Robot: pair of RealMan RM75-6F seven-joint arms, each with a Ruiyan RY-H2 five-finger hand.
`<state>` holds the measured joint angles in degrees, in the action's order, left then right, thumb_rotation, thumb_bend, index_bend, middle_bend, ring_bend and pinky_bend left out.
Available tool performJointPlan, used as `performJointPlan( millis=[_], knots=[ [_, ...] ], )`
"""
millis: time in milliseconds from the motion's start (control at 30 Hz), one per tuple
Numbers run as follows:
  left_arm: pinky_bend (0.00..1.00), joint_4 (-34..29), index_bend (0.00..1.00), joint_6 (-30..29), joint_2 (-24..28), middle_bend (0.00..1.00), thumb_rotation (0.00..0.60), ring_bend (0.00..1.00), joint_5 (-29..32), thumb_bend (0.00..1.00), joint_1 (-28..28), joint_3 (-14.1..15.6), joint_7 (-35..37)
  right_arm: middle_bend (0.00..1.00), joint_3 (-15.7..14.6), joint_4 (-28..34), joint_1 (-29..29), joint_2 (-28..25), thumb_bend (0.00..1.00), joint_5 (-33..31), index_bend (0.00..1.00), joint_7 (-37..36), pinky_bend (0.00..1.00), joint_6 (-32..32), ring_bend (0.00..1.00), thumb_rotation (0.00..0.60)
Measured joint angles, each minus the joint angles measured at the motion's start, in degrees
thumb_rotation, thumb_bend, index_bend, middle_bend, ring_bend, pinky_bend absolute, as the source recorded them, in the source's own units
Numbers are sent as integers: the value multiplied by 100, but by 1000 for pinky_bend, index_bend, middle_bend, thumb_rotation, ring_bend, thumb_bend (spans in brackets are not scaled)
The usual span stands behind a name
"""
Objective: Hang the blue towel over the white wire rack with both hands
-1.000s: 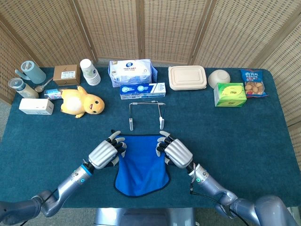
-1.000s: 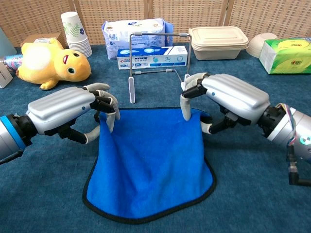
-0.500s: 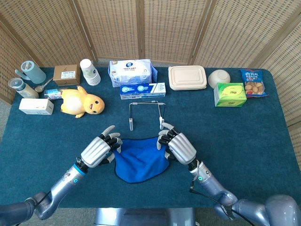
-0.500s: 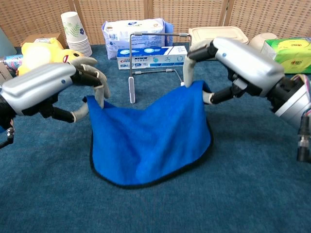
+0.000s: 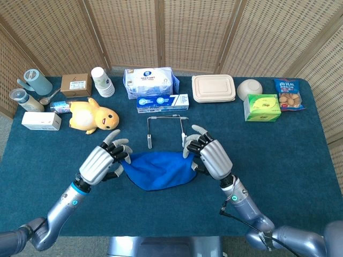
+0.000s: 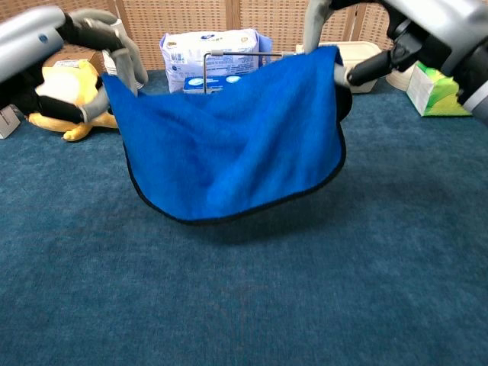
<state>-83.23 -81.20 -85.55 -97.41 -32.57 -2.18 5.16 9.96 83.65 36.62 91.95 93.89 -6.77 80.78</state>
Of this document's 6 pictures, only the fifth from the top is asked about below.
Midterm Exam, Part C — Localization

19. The blue cloth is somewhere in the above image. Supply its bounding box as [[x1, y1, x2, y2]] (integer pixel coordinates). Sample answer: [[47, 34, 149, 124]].
[[120, 151, 199, 192]]

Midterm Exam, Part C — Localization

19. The stack of paper cups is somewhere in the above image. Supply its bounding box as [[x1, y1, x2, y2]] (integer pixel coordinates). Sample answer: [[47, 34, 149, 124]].
[[91, 66, 116, 98]]

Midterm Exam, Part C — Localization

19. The white cardboard box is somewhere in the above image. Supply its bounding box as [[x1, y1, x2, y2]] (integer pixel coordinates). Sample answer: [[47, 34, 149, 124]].
[[21, 111, 62, 132]]

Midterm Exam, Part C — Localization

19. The brown cardboard box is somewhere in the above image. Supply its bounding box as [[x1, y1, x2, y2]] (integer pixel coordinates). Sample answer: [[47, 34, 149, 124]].
[[60, 73, 93, 98]]

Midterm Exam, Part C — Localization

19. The beige bottle with clear cap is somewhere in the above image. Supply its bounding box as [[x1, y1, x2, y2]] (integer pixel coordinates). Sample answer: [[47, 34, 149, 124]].
[[9, 88, 45, 113]]

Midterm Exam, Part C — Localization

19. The grey-blue mug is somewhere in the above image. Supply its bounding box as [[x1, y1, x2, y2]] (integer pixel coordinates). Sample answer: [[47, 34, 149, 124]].
[[17, 69, 54, 96]]

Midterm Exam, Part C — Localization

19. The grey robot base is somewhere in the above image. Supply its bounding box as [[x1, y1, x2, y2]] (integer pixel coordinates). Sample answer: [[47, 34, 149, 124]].
[[107, 236, 223, 257]]

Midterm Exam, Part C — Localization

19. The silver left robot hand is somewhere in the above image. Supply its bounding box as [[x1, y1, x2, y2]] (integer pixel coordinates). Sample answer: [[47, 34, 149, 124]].
[[79, 129, 133, 186]]

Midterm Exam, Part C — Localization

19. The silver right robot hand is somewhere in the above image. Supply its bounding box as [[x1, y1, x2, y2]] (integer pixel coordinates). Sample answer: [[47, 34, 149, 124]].
[[182, 124, 233, 180]]

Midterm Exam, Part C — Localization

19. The yellow plush toy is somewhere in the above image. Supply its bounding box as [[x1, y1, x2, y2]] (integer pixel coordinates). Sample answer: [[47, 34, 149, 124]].
[[69, 97, 120, 135]]

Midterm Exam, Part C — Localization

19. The blue biscuit snack bag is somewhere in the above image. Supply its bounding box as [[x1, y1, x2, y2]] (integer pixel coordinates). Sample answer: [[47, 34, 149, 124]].
[[273, 78, 306, 112]]

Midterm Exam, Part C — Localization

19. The green tissue pack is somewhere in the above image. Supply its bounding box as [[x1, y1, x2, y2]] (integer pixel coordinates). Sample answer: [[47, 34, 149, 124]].
[[243, 94, 282, 123]]

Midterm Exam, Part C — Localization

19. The white blue tissue pack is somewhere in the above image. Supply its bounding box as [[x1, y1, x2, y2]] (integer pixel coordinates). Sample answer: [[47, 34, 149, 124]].
[[123, 66, 180, 100]]

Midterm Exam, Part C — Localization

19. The metal wire rack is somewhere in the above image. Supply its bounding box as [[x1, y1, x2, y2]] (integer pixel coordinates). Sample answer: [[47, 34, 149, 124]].
[[146, 114, 189, 149]]

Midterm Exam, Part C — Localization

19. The white bowl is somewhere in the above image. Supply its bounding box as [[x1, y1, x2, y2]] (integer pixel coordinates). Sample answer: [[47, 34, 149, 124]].
[[236, 79, 264, 102]]

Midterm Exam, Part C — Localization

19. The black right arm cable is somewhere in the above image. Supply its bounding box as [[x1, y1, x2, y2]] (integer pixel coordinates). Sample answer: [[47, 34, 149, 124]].
[[219, 200, 298, 257]]

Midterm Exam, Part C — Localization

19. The beige lidded food container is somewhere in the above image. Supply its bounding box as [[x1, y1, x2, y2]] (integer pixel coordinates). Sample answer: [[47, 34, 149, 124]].
[[191, 74, 237, 104]]

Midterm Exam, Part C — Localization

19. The metal spoon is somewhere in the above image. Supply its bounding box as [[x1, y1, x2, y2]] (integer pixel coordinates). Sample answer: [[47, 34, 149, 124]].
[[39, 87, 62, 105]]

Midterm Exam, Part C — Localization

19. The woven folding screen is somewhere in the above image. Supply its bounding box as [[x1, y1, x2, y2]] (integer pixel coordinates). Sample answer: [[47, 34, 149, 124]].
[[0, 0, 343, 193]]

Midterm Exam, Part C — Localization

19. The small blue-labelled plastic bottle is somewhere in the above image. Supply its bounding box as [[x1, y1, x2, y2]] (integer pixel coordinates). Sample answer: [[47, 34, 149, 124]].
[[50, 100, 72, 115]]

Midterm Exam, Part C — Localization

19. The blue white toothpaste box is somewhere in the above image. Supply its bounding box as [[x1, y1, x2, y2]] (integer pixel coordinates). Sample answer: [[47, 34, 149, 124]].
[[136, 93, 190, 114]]

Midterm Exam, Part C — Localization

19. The teal table cloth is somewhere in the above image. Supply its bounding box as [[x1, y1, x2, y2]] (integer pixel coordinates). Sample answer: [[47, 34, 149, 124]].
[[0, 76, 343, 238]]

